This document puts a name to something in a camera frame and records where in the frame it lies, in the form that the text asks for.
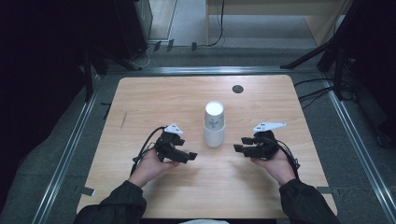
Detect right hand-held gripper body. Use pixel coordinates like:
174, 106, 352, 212
248, 121, 288, 161

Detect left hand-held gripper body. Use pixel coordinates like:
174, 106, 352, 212
154, 122, 185, 163

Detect stack of white paper cups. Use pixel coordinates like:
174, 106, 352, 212
203, 100, 226, 148

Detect person's right hand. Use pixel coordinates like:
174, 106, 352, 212
250, 148, 297, 187

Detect person's left hand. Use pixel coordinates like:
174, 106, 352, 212
128, 148, 181, 189

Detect person's white garment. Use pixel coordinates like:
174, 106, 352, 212
178, 218, 231, 224

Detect black metal stand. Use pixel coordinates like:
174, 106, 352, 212
81, 49, 108, 103

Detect black tripod stand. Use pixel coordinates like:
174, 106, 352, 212
279, 0, 396, 102

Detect black computer case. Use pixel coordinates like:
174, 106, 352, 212
112, 0, 154, 61

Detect light wooden cabinet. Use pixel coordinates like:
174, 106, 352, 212
205, 0, 354, 47

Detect right hand-held gripper cable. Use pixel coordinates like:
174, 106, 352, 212
275, 138, 302, 180

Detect black floor cables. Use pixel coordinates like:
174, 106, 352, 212
293, 77, 335, 110

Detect metal floor rail frame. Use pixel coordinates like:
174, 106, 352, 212
31, 64, 396, 224

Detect white floor cable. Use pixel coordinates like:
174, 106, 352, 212
132, 43, 157, 69

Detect black hanging cable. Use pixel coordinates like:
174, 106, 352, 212
199, 0, 226, 49

